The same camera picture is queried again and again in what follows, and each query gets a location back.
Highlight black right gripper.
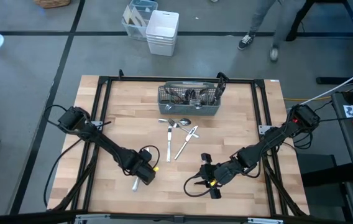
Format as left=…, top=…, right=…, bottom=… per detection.
left=199, top=152, right=242, bottom=200

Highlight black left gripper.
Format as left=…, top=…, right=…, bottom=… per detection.
left=123, top=149, right=158, bottom=187

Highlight silver utensil handle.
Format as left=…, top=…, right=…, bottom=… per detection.
left=213, top=88, right=224, bottom=106

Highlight grey plastic cutlery basket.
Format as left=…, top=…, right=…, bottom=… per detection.
left=157, top=80, right=222, bottom=116

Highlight black desk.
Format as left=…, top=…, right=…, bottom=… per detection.
left=330, top=83, right=353, bottom=189

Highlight clear plastic bin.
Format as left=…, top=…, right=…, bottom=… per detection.
left=121, top=0, right=158, bottom=42

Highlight white stacked plastic bins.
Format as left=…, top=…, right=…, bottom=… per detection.
left=145, top=9, right=180, bottom=57

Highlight person's legs and shoes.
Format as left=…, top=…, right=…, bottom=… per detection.
left=237, top=0, right=308, bottom=62

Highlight black floor stand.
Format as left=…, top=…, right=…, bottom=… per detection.
left=285, top=0, right=316, bottom=42

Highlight wicker basket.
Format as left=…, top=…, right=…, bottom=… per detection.
left=33, top=0, right=71, bottom=9

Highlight black cable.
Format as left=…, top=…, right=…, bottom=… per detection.
left=43, top=138, right=83, bottom=208

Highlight yellow cable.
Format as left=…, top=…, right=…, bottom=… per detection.
left=283, top=81, right=353, bottom=102

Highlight white cable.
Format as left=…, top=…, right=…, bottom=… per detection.
left=305, top=60, right=353, bottom=103

